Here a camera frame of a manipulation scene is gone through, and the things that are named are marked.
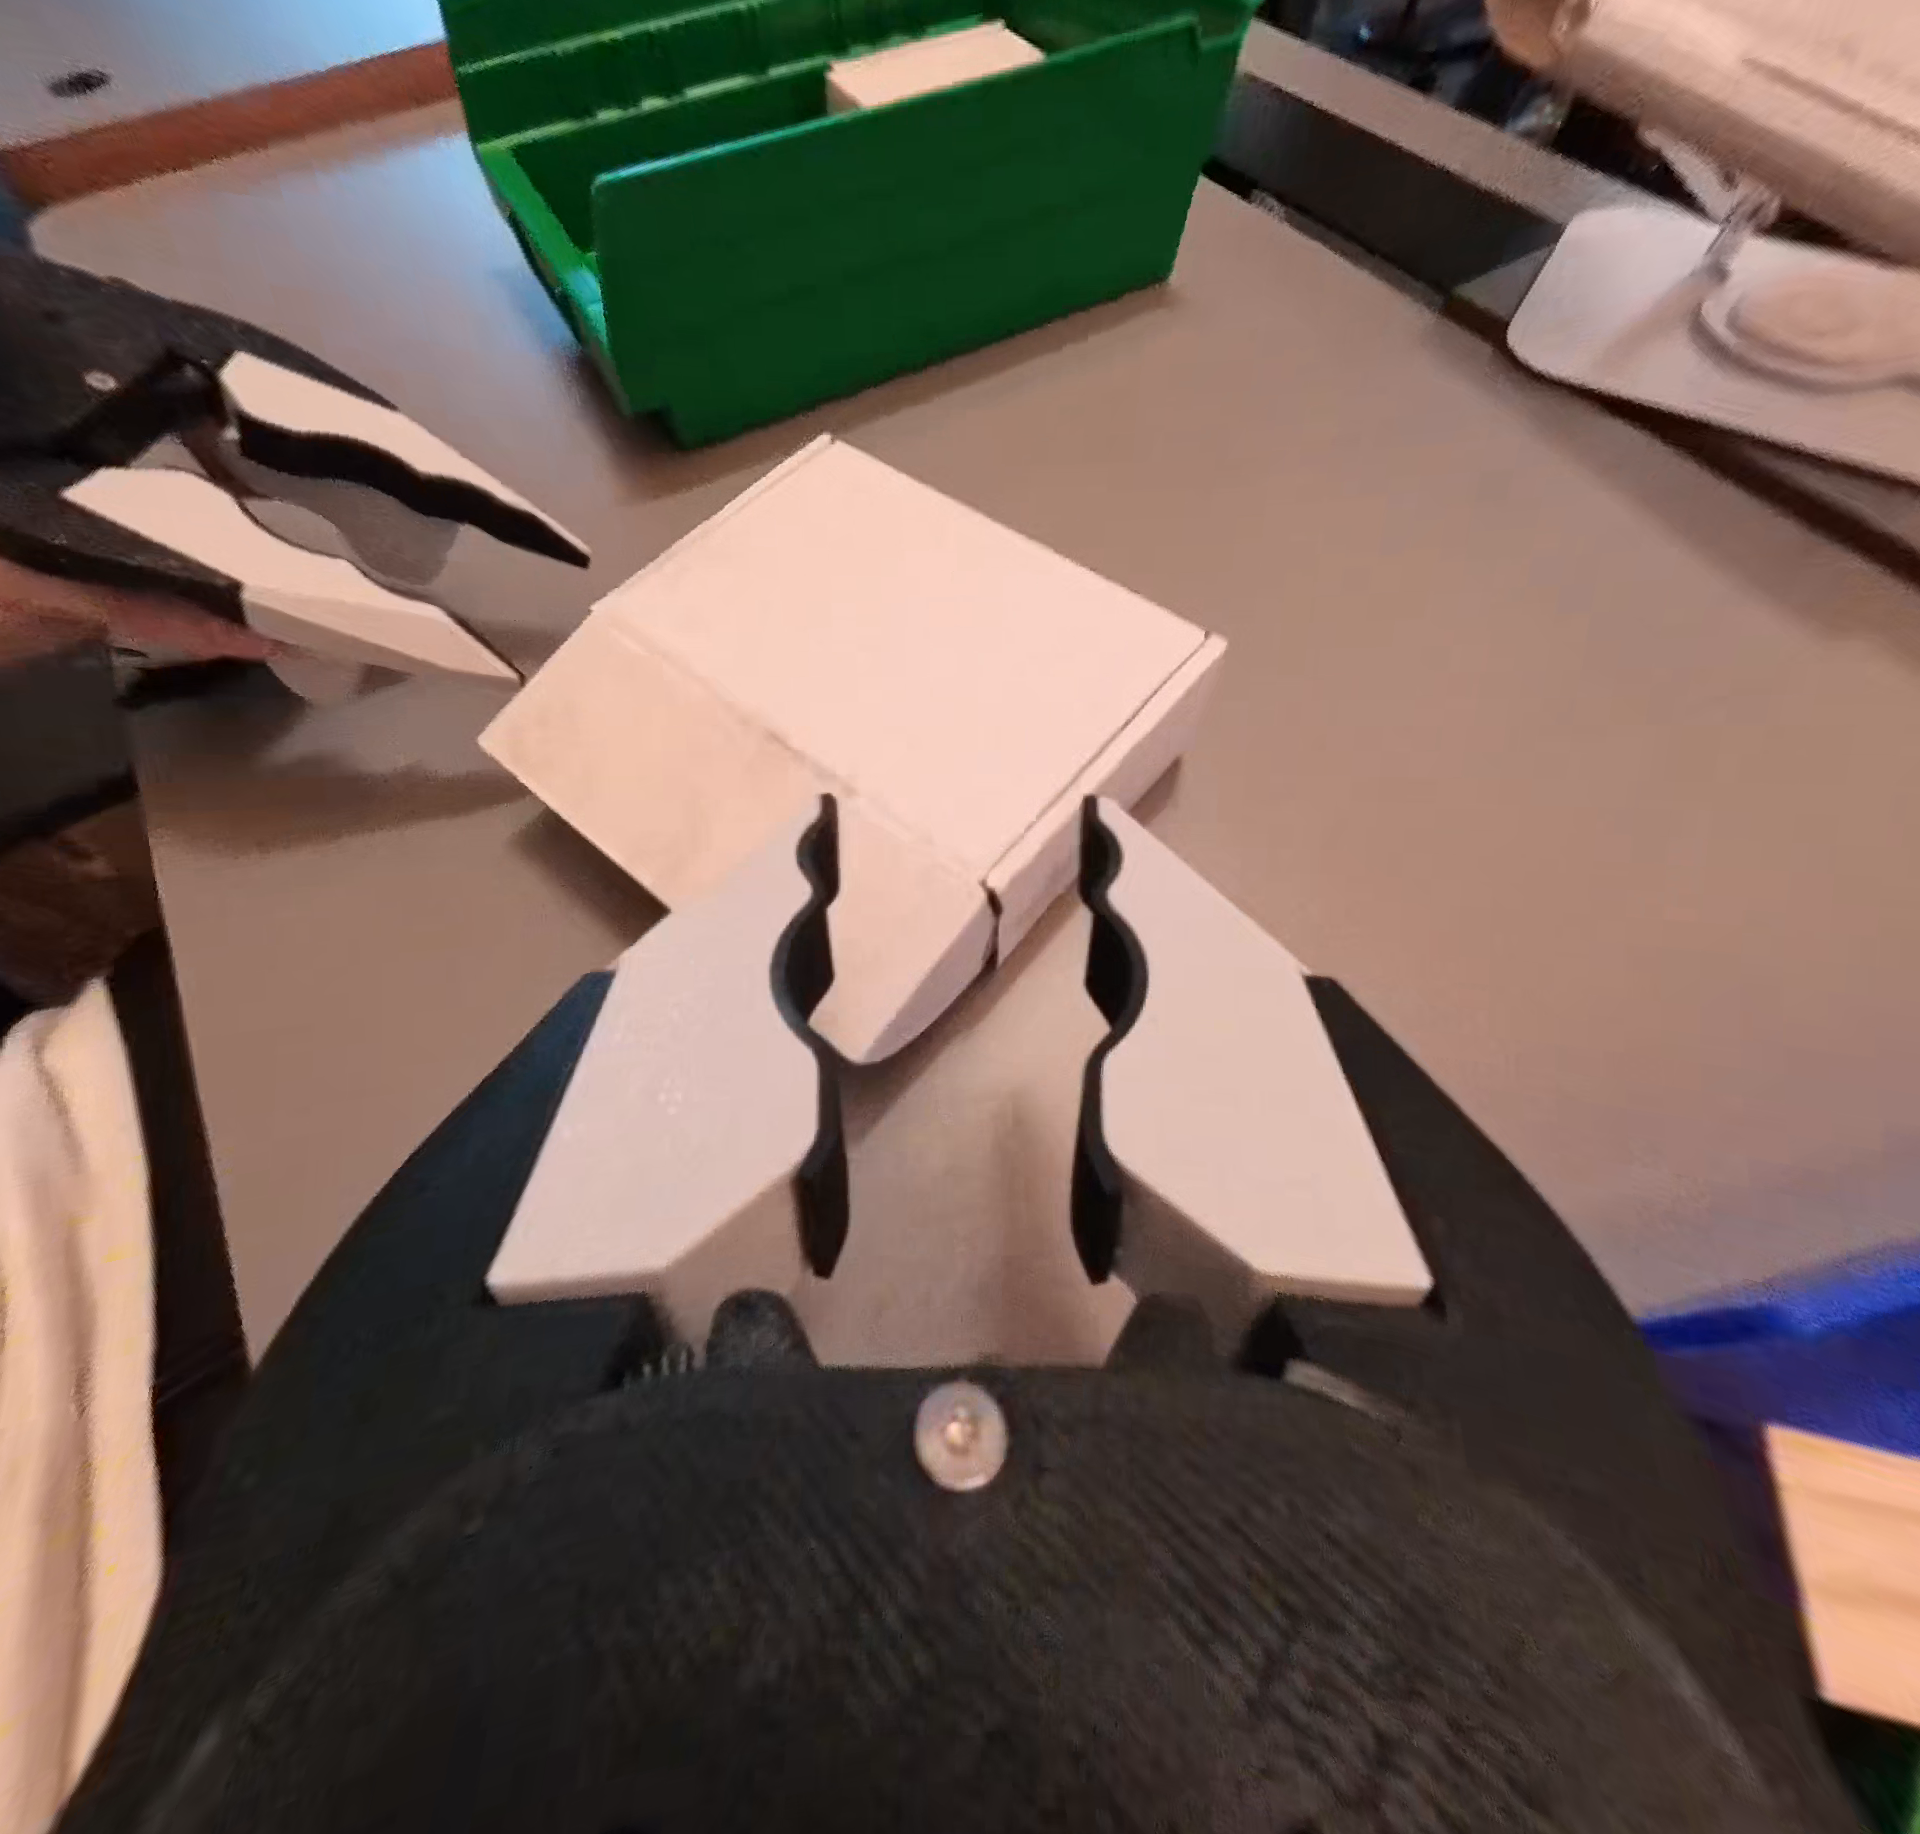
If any instruction sheet on stand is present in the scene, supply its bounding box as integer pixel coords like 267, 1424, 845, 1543
1484, 0, 1920, 485

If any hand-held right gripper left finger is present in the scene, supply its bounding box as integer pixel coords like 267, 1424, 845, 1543
484, 795, 848, 1318

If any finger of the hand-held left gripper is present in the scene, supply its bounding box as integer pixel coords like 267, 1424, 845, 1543
63, 466, 524, 708
217, 350, 592, 590

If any green plastic bin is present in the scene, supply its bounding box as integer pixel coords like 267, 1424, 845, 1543
438, 0, 1265, 453

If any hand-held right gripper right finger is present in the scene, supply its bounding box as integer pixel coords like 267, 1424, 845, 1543
1069, 795, 1436, 1324

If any person's left hand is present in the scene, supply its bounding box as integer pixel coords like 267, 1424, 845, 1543
0, 563, 280, 668

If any wooden cube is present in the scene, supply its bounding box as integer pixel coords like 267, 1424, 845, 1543
1760, 1423, 1920, 1729

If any white printed shirt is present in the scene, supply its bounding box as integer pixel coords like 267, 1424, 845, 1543
0, 979, 168, 1807

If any blue plastic bin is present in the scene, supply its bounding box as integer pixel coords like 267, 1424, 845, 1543
1638, 1263, 1920, 1834

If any white cardboard mailer box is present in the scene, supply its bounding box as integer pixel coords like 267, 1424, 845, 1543
476, 432, 1227, 1067
826, 21, 1047, 115

